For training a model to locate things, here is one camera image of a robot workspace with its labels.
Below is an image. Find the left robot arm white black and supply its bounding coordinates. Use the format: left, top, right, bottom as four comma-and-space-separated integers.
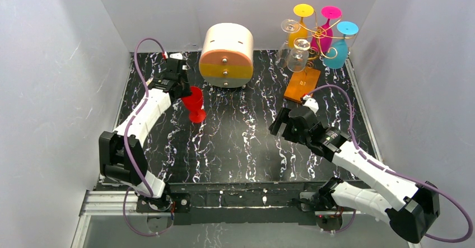
99, 53, 192, 199

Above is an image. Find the gold wire glass rack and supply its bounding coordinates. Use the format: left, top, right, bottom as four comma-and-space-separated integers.
299, 6, 359, 69

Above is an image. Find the red wine glass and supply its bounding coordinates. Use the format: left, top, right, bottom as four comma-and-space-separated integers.
181, 86, 206, 123

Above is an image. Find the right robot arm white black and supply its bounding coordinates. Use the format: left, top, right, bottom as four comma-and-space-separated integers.
269, 106, 440, 244

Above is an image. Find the wooden rack base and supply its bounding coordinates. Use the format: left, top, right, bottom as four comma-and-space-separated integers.
283, 67, 321, 104

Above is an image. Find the magenta wine glass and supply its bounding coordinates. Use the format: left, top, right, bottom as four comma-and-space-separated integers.
311, 6, 342, 54

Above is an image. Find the yellow wine glass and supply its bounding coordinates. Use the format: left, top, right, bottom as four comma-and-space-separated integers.
288, 3, 314, 49

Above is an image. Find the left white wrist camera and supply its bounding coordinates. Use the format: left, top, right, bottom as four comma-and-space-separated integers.
162, 52, 185, 62

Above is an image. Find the clear wine glass rear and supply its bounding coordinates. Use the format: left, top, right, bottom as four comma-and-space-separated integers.
276, 19, 300, 68

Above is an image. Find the clear wine glass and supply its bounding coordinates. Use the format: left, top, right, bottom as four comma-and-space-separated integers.
276, 19, 300, 68
286, 38, 310, 72

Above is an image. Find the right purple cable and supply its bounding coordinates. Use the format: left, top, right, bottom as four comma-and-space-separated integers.
302, 84, 474, 244

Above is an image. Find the round pastel drawer cabinet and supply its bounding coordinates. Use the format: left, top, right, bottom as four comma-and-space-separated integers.
199, 23, 254, 88

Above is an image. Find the black front mounting rail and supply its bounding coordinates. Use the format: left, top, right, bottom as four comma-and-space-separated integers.
136, 181, 353, 230

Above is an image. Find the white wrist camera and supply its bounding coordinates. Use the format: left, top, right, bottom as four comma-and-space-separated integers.
301, 95, 319, 114
162, 52, 185, 62

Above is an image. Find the clear wine glass front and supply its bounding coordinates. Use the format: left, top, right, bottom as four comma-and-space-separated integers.
286, 38, 310, 72

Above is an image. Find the blue wine glass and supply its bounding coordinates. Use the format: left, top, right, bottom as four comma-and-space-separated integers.
323, 21, 359, 69

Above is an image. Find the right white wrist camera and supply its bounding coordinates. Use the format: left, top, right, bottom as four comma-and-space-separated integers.
301, 95, 319, 114

